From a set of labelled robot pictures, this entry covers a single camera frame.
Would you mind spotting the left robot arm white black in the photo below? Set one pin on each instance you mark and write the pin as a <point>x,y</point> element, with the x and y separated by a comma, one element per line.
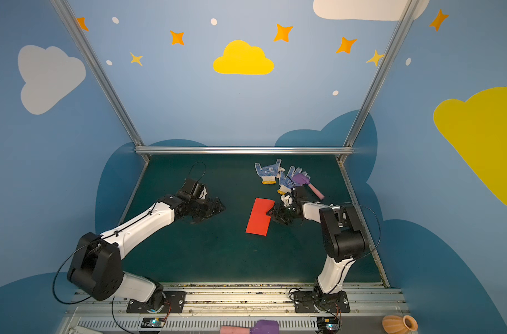
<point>97,264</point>

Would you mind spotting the rear aluminium frame bar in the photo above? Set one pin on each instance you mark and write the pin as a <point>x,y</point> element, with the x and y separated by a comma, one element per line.
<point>240,150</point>

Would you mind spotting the left blue dotted work glove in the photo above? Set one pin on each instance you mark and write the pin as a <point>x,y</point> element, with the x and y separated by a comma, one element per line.
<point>269,174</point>

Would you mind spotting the purple pink brush on table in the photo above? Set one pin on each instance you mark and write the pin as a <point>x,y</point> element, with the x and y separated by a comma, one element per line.
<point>300,179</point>

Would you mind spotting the red square paper sheet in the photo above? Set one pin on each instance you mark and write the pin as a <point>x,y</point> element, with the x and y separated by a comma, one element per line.
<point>259,220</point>

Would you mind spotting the green circuit board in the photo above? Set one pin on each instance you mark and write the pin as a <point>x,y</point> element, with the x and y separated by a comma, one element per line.
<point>153,322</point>
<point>327,325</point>

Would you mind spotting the front aluminium rail base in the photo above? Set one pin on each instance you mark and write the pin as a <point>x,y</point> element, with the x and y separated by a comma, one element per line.
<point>209,306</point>

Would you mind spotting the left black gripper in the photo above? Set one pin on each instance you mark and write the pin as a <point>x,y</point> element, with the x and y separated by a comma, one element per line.
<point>203,209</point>

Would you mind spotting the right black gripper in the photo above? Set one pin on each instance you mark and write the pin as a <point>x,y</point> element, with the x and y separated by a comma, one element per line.
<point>282,212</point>

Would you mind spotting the left green circuit board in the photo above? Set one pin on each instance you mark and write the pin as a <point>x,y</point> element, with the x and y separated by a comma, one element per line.
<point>153,322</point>

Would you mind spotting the left aluminium frame post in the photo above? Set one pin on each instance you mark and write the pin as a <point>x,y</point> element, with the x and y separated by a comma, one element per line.
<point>70,22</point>

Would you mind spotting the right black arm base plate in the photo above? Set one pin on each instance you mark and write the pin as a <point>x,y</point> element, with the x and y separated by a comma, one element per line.
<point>316,302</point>

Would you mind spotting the right blue dotted work glove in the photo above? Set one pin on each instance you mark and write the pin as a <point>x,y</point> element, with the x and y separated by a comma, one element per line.
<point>287,181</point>

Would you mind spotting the terracotta ribbed vase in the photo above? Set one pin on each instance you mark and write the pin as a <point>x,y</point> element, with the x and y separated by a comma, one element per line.
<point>393,324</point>

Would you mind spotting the pink purple brush front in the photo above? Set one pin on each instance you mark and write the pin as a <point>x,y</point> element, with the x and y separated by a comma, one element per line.
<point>260,327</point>

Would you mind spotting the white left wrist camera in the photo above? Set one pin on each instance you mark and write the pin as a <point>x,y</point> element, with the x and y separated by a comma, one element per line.
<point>203,194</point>

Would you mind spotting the aluminium frame post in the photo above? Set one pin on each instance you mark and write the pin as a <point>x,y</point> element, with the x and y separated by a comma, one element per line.
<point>70,22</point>
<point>398,37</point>

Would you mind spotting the right green circuit board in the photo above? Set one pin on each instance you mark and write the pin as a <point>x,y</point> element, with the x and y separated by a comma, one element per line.
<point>327,325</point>

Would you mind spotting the right aluminium frame post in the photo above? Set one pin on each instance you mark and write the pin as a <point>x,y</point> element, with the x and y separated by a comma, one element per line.
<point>398,37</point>

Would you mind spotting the blue dotted work glove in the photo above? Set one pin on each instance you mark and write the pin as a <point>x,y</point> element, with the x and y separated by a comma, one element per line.
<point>287,181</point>
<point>269,174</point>

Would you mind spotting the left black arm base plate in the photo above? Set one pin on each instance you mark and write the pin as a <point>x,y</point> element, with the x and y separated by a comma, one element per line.
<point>174,302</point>

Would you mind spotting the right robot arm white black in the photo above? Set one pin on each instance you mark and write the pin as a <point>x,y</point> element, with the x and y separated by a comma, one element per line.
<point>343,235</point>

